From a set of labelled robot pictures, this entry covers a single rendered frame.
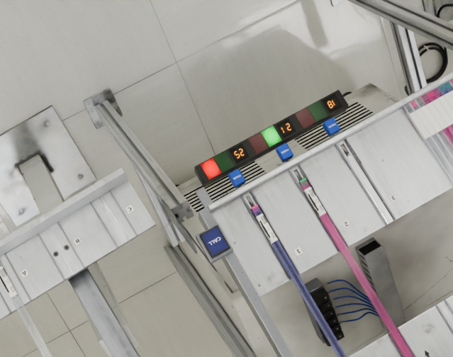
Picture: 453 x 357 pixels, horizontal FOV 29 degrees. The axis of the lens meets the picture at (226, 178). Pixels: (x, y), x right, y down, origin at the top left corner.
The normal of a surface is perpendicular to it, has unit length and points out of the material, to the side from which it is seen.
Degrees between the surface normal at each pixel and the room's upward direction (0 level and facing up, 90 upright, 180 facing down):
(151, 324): 0
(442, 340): 44
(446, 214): 0
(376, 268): 0
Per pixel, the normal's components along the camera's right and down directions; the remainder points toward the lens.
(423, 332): 0.04, -0.25
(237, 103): 0.37, 0.40
